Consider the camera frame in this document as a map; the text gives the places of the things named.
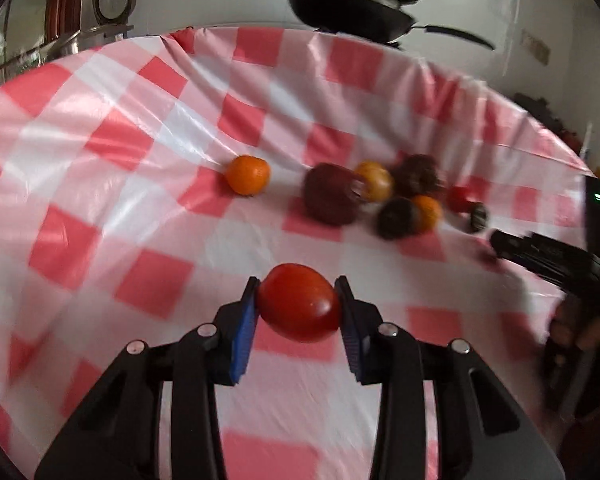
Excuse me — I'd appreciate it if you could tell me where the dark mangosteen back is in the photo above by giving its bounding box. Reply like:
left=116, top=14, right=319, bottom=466
left=468, top=203, right=489, bottom=234

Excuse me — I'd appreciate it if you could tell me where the dark mangosteen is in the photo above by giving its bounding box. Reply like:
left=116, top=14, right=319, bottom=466
left=375, top=197, right=419, bottom=240
left=468, top=203, right=489, bottom=234

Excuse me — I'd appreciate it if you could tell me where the small red tomato back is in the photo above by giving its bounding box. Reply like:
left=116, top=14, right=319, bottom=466
left=445, top=185, right=479, bottom=214

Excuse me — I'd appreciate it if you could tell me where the orange tangerine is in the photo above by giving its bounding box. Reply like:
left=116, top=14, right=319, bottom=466
left=412, top=195, right=443, bottom=234
left=224, top=155, right=271, bottom=196

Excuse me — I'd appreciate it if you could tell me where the dark red wrinkled apple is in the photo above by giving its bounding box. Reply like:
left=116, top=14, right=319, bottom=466
left=302, top=162, right=365, bottom=226

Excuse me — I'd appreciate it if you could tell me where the person right hand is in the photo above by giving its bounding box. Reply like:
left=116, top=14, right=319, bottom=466
left=547, top=296, right=600, bottom=367

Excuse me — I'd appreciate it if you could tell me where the dark mangosteen near tangerine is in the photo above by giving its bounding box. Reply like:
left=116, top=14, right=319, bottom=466
left=375, top=197, right=419, bottom=240

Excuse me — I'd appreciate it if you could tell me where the brown red apple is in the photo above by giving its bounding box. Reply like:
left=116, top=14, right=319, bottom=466
left=391, top=154, right=443, bottom=198

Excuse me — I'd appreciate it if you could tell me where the yellow striped pepino melon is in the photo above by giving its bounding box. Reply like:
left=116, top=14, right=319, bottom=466
left=354, top=160, right=393, bottom=203

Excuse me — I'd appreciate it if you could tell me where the red checkered tablecloth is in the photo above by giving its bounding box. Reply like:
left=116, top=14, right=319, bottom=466
left=0, top=27, right=586, bottom=478

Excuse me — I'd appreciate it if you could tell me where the black wok pan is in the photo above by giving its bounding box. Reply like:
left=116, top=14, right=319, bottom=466
left=288, top=0, right=495, bottom=51

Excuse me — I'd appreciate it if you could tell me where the steel pot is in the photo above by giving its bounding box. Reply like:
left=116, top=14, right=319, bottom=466
left=40, top=24, right=133, bottom=62

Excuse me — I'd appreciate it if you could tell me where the wall power socket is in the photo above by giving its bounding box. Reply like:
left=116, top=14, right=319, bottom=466
left=520, top=29, right=550, bottom=66

